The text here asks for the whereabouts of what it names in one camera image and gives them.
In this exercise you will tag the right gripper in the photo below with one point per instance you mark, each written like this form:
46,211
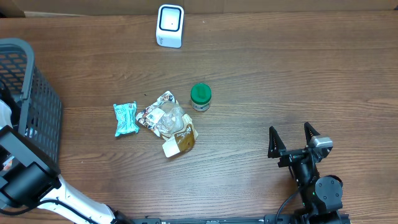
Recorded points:
277,148

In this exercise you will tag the green lid jar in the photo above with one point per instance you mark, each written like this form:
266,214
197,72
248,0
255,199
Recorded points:
200,96

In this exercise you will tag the brown clear snack bag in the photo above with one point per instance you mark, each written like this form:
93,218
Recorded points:
169,121

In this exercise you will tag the teal snack packet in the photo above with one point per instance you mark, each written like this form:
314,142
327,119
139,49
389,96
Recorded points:
126,118

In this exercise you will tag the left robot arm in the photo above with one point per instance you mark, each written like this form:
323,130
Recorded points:
30,179

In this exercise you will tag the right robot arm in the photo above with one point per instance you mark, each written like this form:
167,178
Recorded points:
321,196

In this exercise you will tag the white barcode scanner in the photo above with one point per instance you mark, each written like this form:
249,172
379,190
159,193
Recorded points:
169,30

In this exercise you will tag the grey plastic shopping basket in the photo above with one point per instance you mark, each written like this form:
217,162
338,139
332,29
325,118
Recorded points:
39,106

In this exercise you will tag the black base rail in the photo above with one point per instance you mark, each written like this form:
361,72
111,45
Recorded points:
267,219

